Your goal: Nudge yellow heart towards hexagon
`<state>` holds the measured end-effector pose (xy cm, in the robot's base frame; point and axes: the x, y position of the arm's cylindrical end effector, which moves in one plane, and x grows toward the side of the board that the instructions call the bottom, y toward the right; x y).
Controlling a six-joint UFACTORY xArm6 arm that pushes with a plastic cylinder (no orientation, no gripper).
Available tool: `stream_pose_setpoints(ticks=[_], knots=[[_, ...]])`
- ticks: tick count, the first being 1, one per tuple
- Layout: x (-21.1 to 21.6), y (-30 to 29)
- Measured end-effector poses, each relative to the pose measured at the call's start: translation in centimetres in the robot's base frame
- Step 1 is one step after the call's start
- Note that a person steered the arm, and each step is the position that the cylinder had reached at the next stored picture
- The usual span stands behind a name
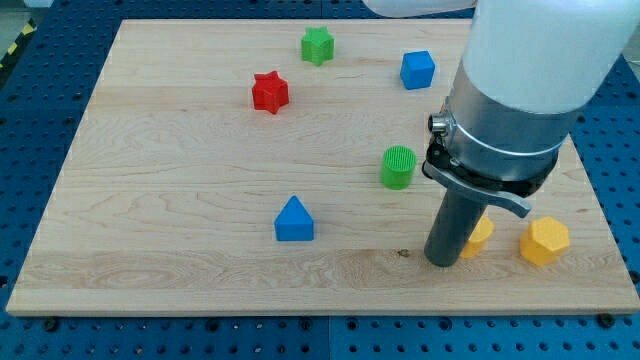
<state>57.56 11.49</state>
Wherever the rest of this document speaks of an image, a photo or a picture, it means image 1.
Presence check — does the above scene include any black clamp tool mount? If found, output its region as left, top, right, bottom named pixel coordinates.
left=422, top=138, right=558, bottom=218

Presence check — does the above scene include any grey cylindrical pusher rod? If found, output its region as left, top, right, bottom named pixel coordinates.
left=424, top=190, right=487, bottom=267

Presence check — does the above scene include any yellow heart block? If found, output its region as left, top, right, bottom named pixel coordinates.
left=460, top=215, right=495, bottom=259

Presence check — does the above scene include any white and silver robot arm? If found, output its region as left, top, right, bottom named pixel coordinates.
left=367, top=0, right=639, bottom=267

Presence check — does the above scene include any yellow hexagon block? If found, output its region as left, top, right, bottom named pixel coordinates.
left=519, top=216, right=571, bottom=266

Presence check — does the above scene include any green cylinder block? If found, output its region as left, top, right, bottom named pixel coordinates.
left=380, top=145, right=417, bottom=190

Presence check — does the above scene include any blue cube block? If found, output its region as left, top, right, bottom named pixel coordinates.
left=400, top=50, right=436, bottom=90

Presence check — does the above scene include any blue triangle block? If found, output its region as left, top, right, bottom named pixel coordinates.
left=274, top=195, right=315, bottom=242

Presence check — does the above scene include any green star block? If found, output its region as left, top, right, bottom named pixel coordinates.
left=301, top=26, right=335, bottom=66

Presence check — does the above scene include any red star block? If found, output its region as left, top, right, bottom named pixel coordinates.
left=252, top=71, right=290, bottom=114

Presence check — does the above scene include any wooden board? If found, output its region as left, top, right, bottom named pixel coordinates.
left=7, top=19, right=639, bottom=317

